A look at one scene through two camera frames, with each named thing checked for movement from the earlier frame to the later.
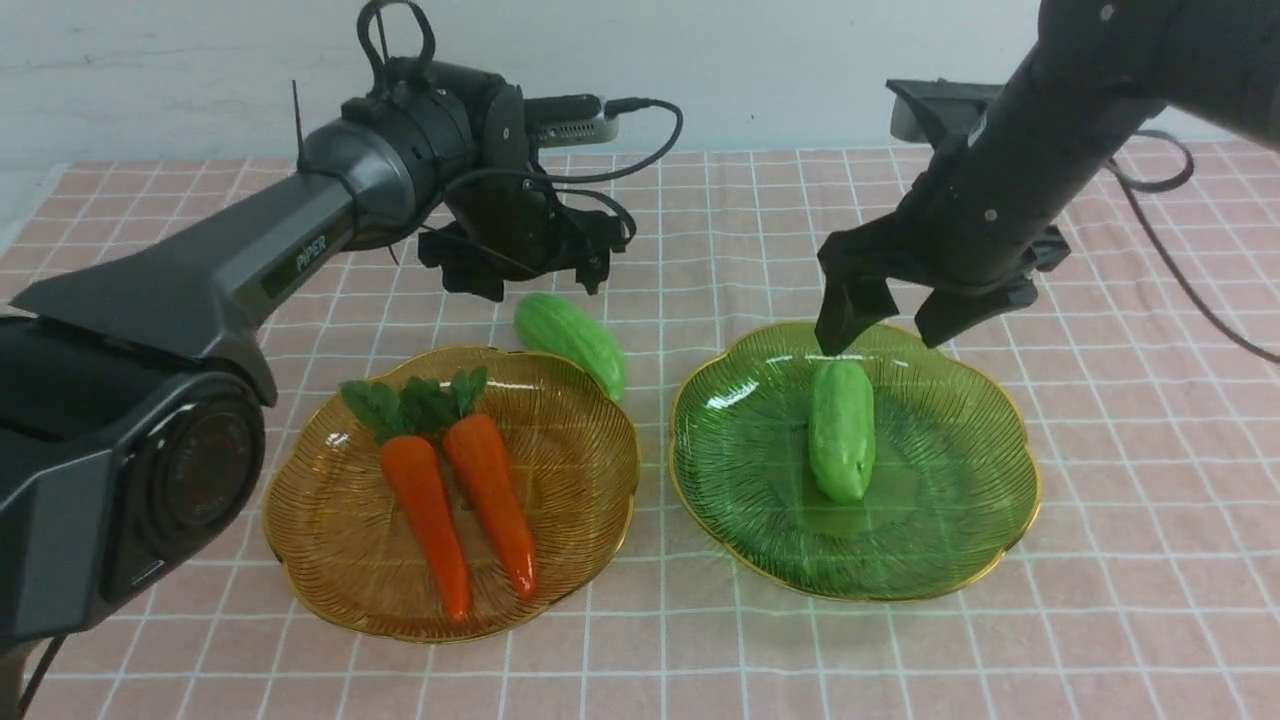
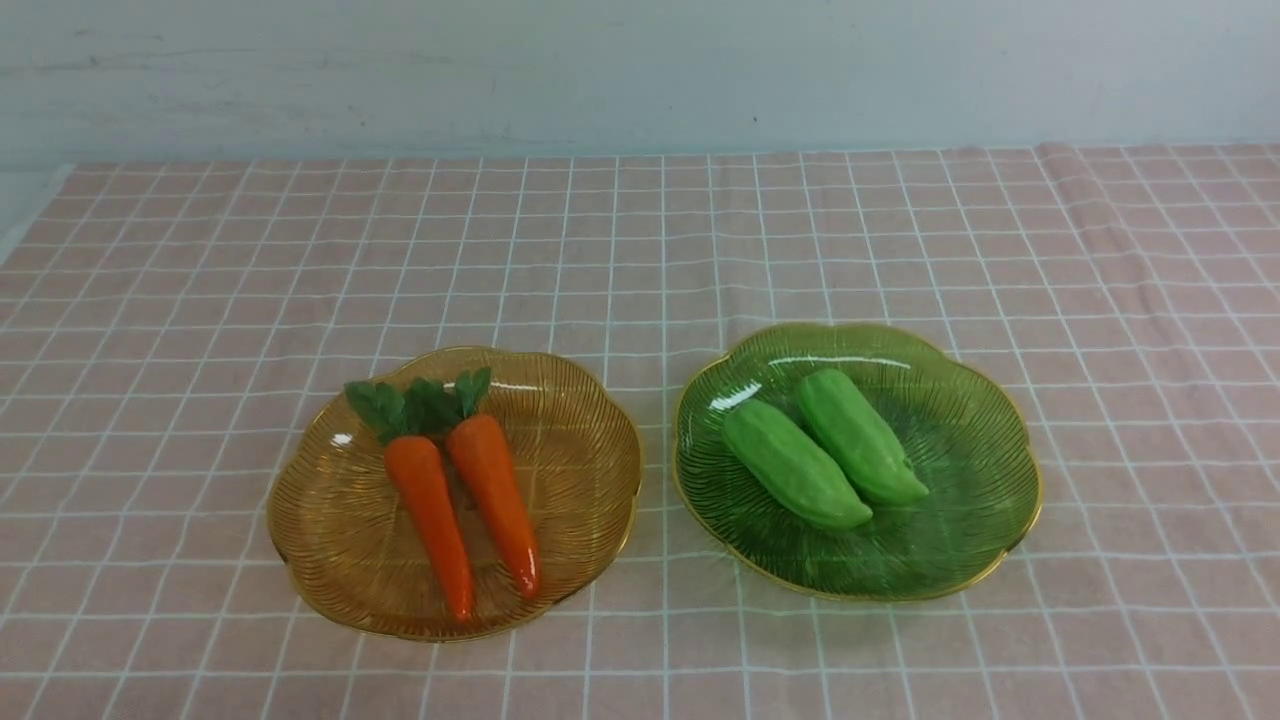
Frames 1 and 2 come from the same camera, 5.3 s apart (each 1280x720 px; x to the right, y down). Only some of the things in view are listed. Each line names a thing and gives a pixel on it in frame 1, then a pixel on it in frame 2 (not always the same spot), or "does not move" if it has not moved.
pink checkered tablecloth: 1144,585 does not move
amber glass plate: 350,552 does not move
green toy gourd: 549,326 → 798,470
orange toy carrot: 403,415 does not move
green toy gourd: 842,430 → 870,449
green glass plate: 954,485 does not move
